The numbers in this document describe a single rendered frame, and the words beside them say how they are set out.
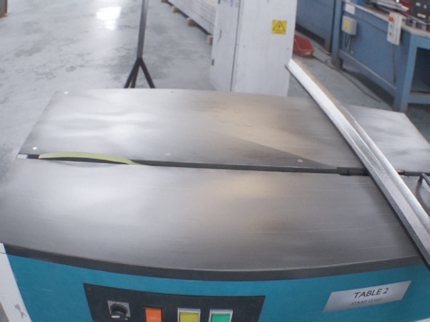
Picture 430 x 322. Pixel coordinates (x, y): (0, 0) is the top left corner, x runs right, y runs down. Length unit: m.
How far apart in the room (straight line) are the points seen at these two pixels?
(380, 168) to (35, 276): 0.61
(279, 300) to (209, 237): 0.13
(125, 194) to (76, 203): 0.08
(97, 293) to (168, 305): 0.10
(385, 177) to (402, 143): 0.22
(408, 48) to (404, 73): 0.21
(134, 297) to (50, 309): 0.17
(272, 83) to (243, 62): 0.24
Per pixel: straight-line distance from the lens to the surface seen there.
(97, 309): 0.66
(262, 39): 2.70
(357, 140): 0.91
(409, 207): 0.73
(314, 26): 4.85
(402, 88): 3.28
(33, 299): 0.70
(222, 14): 2.92
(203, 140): 0.84
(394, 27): 3.22
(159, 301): 0.62
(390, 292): 0.72
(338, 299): 0.67
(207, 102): 0.99
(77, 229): 0.63
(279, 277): 0.60
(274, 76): 2.81
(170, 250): 0.59
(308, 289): 0.63
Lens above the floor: 1.12
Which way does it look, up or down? 29 degrees down
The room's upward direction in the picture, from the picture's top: 6 degrees clockwise
